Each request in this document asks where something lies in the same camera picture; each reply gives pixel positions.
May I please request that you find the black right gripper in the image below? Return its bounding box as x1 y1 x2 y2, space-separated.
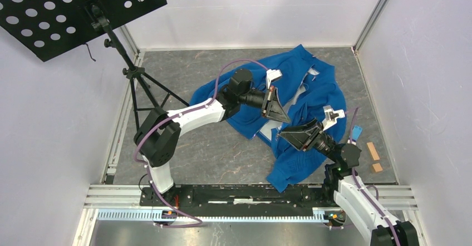
279 117 337 163

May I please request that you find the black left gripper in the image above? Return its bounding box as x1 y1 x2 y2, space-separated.
238 86 290 125

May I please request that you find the blue zip-up jacket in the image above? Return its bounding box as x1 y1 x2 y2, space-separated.
190 44 347 194

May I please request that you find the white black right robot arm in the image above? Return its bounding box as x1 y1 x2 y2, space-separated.
279 119 420 245

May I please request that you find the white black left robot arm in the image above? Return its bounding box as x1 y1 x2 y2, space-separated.
134 69 290 206

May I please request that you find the small blue block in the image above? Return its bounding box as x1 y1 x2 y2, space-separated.
350 125 363 142

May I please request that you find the long wooden block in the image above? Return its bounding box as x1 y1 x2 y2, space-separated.
366 142 380 161

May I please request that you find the small wooden block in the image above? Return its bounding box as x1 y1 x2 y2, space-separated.
371 163 383 173

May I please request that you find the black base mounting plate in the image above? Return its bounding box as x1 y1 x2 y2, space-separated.
163 184 336 218

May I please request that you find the black perforated music stand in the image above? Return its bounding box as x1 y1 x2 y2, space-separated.
0 0 189 131

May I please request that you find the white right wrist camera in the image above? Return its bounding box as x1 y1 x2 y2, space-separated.
322 105 346 131

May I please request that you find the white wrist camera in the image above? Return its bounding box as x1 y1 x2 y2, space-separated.
322 105 346 131
265 69 282 88

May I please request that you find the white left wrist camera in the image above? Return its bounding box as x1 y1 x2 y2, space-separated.
265 69 282 88

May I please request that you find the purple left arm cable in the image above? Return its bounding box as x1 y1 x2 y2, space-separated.
132 59 269 229

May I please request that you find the aluminium frame rail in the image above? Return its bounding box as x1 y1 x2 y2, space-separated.
82 185 419 223

